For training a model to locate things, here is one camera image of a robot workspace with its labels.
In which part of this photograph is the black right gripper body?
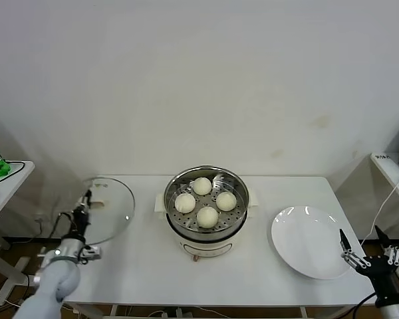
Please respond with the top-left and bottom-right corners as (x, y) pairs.
(356, 255), (399, 300)

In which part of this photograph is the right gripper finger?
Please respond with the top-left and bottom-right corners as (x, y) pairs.
(338, 228), (369, 268)
(374, 225), (399, 266)

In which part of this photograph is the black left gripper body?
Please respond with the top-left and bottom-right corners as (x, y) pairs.
(69, 207), (90, 239)

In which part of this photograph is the round glass pot lid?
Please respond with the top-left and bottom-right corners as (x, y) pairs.
(75, 175), (136, 247)

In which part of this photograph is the white steamed baozi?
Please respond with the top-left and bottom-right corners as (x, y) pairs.
(196, 205), (219, 229)
(174, 193), (197, 214)
(215, 191), (237, 212)
(193, 177), (212, 196)

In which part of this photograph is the stainless steel steamer basket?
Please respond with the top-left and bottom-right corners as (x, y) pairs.
(154, 164), (262, 242)

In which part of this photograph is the white round plate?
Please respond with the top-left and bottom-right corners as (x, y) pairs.
(271, 205), (356, 280)

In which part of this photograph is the white side desk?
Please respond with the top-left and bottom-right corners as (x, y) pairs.
(368, 152), (399, 290)
(0, 160), (37, 306)

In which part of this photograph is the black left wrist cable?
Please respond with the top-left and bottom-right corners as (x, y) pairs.
(48, 212), (76, 239)

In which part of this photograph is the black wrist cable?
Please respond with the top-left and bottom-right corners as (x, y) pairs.
(48, 212), (76, 239)
(352, 292), (376, 319)

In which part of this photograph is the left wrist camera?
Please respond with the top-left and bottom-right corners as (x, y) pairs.
(79, 245), (104, 263)

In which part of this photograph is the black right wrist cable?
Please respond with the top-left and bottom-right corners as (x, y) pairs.
(352, 292), (376, 319)

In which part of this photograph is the thin white cable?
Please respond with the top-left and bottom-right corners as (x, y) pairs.
(360, 176), (399, 247)

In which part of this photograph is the thin black desk cable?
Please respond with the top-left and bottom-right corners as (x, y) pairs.
(0, 161), (25, 185)

